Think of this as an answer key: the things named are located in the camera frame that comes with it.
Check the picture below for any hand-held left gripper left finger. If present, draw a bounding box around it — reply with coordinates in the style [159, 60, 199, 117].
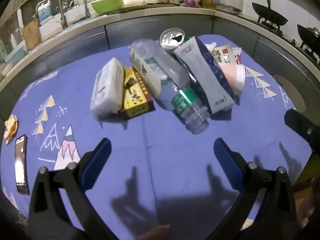
[28, 137, 118, 240]

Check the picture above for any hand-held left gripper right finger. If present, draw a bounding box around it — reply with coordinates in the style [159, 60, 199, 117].
[207, 137, 299, 240]

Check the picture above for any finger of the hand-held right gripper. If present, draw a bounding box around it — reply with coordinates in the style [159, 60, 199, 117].
[284, 109, 320, 153]

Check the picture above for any tan round waste basket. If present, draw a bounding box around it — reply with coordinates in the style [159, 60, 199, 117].
[274, 74, 307, 113]

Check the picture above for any yellow brown cardboard box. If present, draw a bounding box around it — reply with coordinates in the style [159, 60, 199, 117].
[122, 66, 155, 118]

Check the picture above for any white tissue pack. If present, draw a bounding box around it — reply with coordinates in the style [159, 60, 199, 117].
[90, 57, 125, 118]

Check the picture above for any pink white paper cup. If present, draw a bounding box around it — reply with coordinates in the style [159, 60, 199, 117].
[220, 64, 247, 93]

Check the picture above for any white blue toothpaste tube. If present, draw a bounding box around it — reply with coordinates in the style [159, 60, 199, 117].
[174, 36, 237, 114]

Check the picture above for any clear plastic bottle green label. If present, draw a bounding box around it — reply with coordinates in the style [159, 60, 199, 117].
[130, 39, 210, 134]

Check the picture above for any aluminium drink can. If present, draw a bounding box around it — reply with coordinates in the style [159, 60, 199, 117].
[160, 28, 193, 53]

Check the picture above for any person's right hand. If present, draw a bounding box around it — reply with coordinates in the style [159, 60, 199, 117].
[297, 175, 320, 230]

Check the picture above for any blue printed tablecloth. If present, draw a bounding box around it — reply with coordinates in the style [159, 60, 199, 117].
[0, 34, 313, 240]

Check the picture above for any black smartphone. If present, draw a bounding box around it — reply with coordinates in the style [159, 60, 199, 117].
[14, 135, 30, 195]

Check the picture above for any black wok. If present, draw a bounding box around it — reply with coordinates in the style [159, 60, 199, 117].
[297, 24, 320, 50]
[252, 0, 288, 26]

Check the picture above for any yellow crumpled wrapper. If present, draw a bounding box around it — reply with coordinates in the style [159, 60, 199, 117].
[4, 115, 19, 144]

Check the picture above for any gas stove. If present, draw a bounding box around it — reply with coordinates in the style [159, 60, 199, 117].
[257, 15, 320, 65]

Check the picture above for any metal basin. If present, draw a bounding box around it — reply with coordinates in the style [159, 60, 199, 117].
[215, 3, 243, 14]

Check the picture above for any wooden cutting board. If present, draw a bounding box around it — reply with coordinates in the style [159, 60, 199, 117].
[22, 19, 42, 52]

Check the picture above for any green plastic bowl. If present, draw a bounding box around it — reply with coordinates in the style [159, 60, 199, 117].
[91, 0, 123, 15]

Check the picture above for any blue white detergent jug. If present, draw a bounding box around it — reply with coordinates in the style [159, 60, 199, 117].
[37, 0, 54, 25]

